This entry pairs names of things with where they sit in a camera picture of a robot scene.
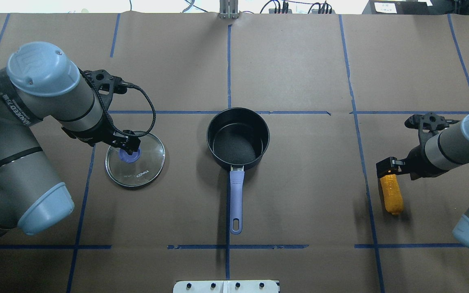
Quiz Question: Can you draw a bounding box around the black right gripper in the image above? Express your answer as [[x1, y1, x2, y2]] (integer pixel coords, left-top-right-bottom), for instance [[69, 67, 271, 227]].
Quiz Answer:
[[376, 146, 448, 180]]

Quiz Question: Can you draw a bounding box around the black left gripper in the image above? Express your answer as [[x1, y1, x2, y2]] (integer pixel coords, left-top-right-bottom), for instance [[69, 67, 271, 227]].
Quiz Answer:
[[61, 118, 141, 155]]

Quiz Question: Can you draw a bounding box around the glass pot lid blue knob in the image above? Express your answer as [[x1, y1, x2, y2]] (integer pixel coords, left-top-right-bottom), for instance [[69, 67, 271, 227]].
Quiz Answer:
[[105, 133, 166, 188]]

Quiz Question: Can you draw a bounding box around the yellow corn cob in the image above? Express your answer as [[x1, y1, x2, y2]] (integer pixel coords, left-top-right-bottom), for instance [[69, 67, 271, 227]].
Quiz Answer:
[[379, 174, 404, 215]]

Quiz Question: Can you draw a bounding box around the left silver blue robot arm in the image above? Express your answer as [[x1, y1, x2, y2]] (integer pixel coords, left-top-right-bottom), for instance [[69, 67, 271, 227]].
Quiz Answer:
[[0, 42, 149, 237]]

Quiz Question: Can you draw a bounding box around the dark blue saucepan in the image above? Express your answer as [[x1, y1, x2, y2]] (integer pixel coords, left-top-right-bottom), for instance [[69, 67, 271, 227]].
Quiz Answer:
[[206, 107, 270, 235]]

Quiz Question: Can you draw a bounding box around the black power adapter box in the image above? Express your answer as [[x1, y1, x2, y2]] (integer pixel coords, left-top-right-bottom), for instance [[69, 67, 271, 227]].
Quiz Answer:
[[362, 0, 430, 15]]

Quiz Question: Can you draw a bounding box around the black left camera cable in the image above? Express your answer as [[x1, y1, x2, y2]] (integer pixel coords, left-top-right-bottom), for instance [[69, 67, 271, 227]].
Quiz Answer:
[[81, 69, 156, 139]]

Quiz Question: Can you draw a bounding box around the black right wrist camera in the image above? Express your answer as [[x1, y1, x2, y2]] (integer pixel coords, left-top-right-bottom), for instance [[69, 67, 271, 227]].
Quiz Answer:
[[404, 112, 460, 145]]

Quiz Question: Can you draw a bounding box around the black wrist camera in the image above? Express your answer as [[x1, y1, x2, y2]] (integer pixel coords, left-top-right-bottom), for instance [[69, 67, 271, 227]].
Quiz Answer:
[[404, 112, 460, 145], [83, 69, 128, 105]]

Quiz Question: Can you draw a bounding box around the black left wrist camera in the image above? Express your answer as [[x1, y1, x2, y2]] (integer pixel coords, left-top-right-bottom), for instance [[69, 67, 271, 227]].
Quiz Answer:
[[83, 69, 128, 105]]

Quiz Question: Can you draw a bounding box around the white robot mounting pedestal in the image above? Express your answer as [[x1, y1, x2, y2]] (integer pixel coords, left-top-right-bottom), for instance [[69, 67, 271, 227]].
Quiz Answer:
[[173, 280, 281, 293]]

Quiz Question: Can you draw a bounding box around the aluminium frame post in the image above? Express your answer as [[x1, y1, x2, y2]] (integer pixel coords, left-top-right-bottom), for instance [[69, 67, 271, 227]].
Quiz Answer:
[[218, 0, 239, 19]]

